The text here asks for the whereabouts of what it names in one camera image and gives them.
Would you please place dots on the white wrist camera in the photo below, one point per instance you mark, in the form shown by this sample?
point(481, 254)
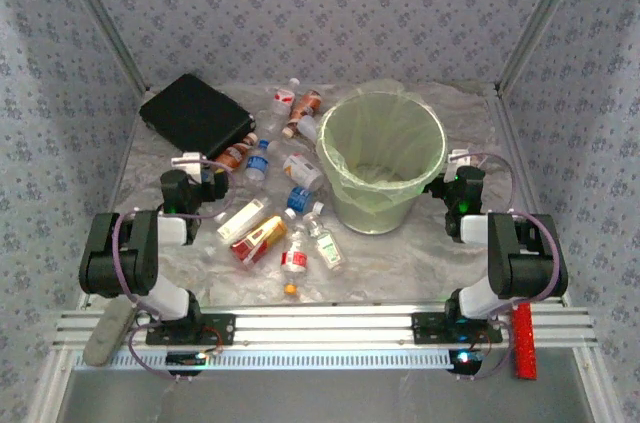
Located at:
point(457, 158)
point(187, 161)

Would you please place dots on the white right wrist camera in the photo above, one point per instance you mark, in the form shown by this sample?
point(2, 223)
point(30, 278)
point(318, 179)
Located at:
point(457, 158)

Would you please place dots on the loose white bottle cap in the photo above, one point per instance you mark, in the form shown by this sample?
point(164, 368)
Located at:
point(289, 213)

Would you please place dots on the aluminium side rail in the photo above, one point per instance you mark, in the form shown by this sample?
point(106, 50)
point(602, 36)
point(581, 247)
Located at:
point(127, 153)
point(515, 138)

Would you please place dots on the blue label water bottle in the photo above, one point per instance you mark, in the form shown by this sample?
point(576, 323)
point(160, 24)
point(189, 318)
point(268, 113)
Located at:
point(257, 164)

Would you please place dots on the crushed blue label bottle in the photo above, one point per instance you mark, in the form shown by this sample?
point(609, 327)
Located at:
point(300, 198)

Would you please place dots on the clear bottle red label white cap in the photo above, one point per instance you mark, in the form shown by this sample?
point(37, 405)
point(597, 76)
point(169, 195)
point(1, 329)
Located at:
point(283, 97)

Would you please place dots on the grey plastic bin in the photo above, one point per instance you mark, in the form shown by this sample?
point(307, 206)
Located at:
point(370, 218)

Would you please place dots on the red yellow carton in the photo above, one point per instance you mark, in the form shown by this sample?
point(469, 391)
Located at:
point(257, 242)

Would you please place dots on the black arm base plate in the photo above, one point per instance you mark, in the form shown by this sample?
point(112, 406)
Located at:
point(425, 328)
point(220, 323)

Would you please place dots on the aluminium corner post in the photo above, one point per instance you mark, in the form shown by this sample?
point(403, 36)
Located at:
point(541, 18)
point(109, 25)

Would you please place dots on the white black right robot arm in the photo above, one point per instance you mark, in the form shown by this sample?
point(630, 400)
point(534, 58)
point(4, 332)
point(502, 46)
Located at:
point(525, 263)

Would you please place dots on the translucent green waste bin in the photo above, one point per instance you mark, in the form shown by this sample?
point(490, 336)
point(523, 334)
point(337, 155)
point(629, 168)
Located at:
point(380, 133)

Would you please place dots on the clear bottle red label orange cap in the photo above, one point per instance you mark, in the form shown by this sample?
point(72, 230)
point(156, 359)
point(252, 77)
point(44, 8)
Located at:
point(294, 259)

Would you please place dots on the black hard case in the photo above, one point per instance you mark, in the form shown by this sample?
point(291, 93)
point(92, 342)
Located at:
point(195, 113)

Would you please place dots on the aluminium rail beam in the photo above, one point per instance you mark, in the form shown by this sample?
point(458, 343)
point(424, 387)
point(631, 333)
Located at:
point(320, 325)

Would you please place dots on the white rectangular carton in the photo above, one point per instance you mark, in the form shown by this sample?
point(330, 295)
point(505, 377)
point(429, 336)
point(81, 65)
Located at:
point(245, 220)

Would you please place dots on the short brown label bottle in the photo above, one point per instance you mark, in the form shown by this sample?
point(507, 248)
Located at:
point(234, 155)

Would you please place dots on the long brown label bottle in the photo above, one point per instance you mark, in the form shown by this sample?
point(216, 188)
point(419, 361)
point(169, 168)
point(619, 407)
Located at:
point(305, 108)

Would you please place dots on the white bottle orange mark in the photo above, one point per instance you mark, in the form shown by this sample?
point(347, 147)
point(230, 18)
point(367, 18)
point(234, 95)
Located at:
point(301, 169)

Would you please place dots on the small lit controller board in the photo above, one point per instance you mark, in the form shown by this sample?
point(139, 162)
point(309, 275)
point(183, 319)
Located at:
point(182, 358)
point(467, 363)

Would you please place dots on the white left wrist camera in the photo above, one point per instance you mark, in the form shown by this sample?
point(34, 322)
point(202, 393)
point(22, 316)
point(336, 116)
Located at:
point(187, 161)

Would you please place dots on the frosted white plastic bottle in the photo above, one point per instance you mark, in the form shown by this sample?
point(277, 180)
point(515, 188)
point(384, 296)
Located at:
point(307, 127)

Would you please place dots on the clear bottle green label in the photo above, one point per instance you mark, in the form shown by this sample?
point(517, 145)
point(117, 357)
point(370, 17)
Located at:
point(327, 245)

